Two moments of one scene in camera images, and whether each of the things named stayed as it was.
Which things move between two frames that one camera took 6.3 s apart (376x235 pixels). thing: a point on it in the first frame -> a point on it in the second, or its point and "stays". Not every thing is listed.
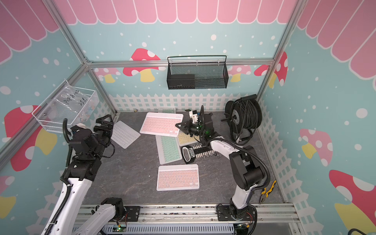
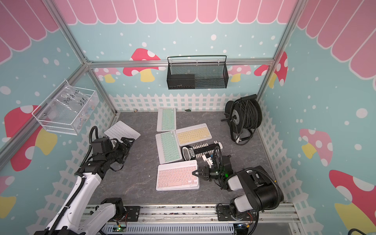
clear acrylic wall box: [75, 105] stays
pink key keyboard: [161, 124] -> [177, 176]
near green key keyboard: [168, 149] stays
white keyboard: [123, 134] stays
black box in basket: [180, 82] stays
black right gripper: [187, 126] -> [206, 173]
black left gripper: [108, 131] -> [125, 149]
